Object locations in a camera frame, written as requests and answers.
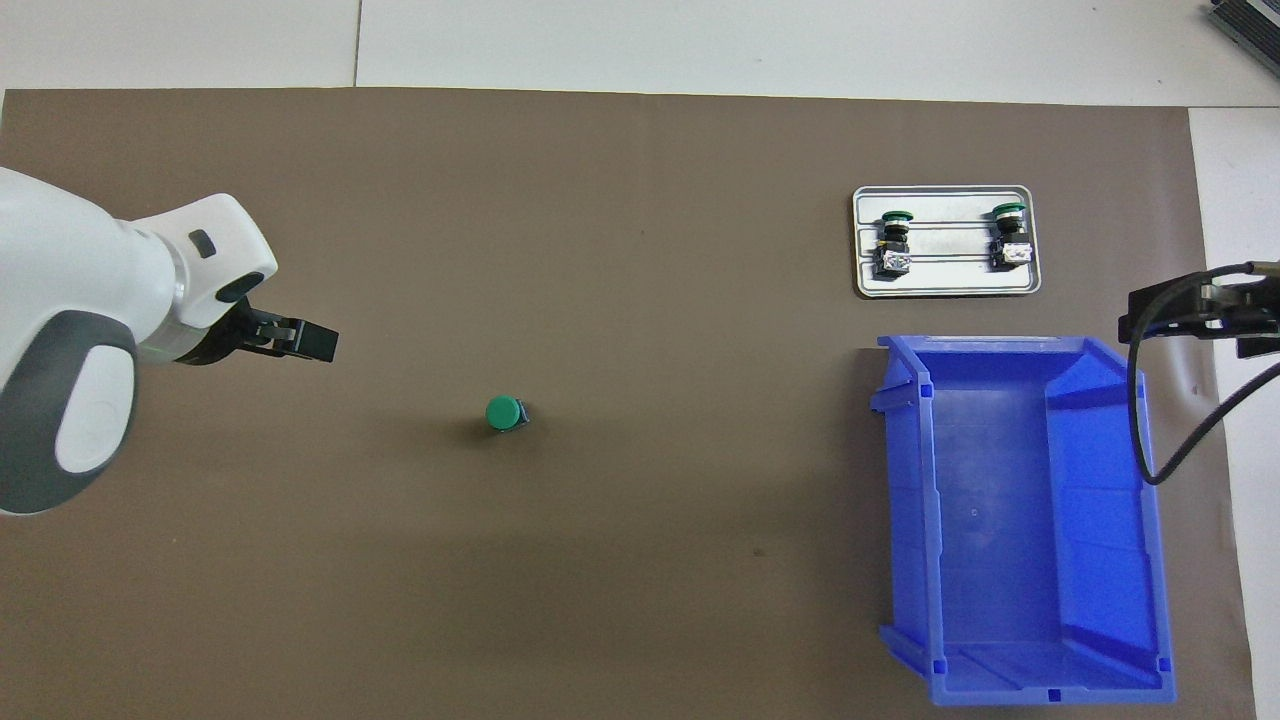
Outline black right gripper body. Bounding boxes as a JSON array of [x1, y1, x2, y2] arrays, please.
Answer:
[[1235, 283, 1280, 359]]

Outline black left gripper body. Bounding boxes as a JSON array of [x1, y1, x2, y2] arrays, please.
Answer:
[[178, 298, 259, 366]]

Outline green push button switch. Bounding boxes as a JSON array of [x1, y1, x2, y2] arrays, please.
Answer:
[[873, 208, 916, 279], [988, 202, 1033, 273], [484, 395, 531, 436]]

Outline grey metal tray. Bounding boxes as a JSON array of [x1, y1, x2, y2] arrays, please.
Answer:
[[853, 185, 1042, 299]]

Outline blue plastic storage bin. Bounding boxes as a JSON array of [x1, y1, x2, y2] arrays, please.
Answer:
[[868, 335, 1178, 707]]

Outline grey ribbed device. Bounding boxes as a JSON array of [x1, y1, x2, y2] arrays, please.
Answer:
[[1205, 0, 1280, 53]]

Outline brown table mat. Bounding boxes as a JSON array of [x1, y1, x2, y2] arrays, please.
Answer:
[[0, 88, 1256, 720]]

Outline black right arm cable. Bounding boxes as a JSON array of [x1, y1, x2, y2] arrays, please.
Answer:
[[1127, 260, 1280, 486]]

